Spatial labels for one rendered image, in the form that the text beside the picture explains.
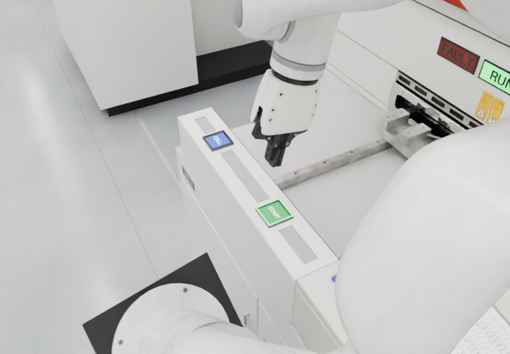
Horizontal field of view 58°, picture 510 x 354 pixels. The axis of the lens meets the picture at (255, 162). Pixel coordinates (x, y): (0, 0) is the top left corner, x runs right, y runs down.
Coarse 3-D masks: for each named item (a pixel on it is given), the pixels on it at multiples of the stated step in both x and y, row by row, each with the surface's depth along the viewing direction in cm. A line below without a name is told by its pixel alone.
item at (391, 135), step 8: (376, 128) 128; (392, 128) 125; (400, 128) 125; (384, 136) 126; (392, 136) 123; (392, 144) 124; (400, 144) 121; (416, 144) 120; (424, 144) 120; (408, 152) 119; (416, 152) 118
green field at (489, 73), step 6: (486, 66) 104; (492, 66) 103; (486, 72) 105; (492, 72) 104; (498, 72) 102; (504, 72) 101; (486, 78) 105; (492, 78) 104; (498, 78) 103; (504, 78) 101; (498, 84) 103; (504, 84) 102; (504, 90) 102
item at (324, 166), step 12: (372, 144) 125; (384, 144) 126; (336, 156) 121; (348, 156) 121; (360, 156) 124; (312, 168) 117; (324, 168) 119; (336, 168) 121; (276, 180) 114; (288, 180) 115; (300, 180) 117
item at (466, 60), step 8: (440, 48) 114; (448, 48) 112; (456, 48) 110; (448, 56) 113; (456, 56) 111; (464, 56) 109; (472, 56) 107; (464, 64) 109; (472, 64) 108; (472, 72) 108
